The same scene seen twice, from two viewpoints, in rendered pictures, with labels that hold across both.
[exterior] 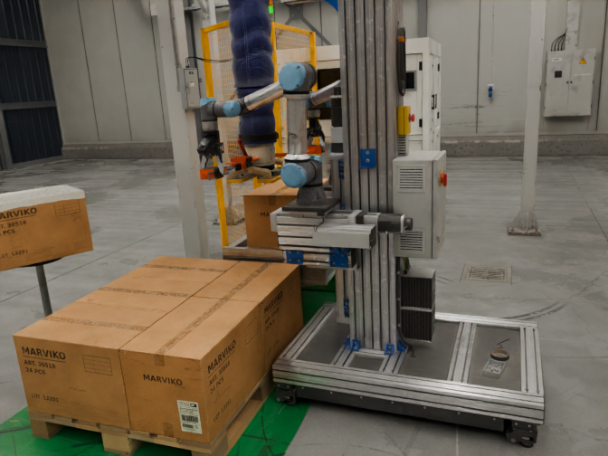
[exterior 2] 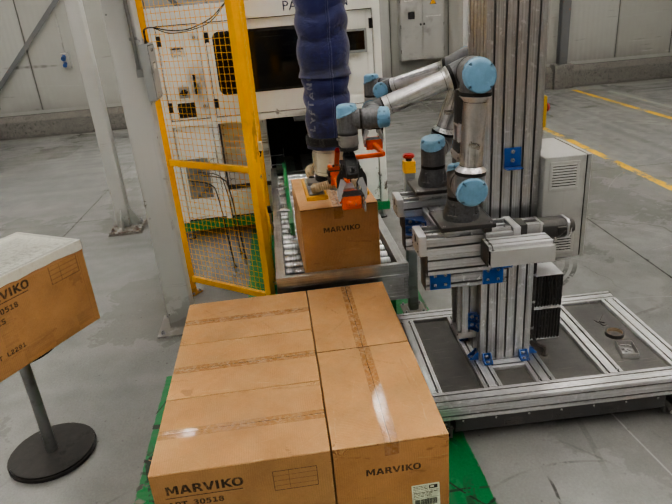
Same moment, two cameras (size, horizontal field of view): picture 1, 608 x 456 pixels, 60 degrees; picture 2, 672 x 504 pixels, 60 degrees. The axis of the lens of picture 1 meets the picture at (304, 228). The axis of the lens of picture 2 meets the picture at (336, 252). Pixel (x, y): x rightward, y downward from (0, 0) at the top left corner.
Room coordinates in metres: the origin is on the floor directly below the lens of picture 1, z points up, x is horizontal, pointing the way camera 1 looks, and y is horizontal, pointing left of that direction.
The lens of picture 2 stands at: (0.65, 1.40, 1.90)
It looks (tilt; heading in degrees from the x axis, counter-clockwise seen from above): 23 degrees down; 335
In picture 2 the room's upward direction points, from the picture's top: 5 degrees counter-clockwise
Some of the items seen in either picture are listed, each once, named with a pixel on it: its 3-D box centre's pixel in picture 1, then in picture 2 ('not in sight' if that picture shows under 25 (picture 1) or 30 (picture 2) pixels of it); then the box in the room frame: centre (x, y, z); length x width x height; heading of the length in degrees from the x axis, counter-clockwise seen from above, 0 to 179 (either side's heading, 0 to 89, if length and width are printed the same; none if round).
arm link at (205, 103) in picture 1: (209, 109); (347, 119); (2.57, 0.42, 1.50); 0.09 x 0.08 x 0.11; 65
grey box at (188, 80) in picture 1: (190, 88); (151, 71); (4.19, 0.81, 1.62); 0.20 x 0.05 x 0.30; 160
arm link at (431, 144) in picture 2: not in sight; (433, 150); (2.97, -0.23, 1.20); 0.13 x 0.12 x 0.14; 132
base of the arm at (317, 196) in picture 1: (310, 192); (461, 205); (2.50, -0.04, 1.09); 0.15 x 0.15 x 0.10
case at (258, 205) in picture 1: (289, 214); (333, 223); (3.48, 0.09, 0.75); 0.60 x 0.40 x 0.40; 162
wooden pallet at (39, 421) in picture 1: (185, 373); not in sight; (2.66, 0.71, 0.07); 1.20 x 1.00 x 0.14; 160
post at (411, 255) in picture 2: not in sight; (411, 238); (3.54, -0.46, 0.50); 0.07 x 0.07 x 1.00; 70
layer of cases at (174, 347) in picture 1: (179, 328); (297, 394); (2.66, 0.71, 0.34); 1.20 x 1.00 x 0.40; 160
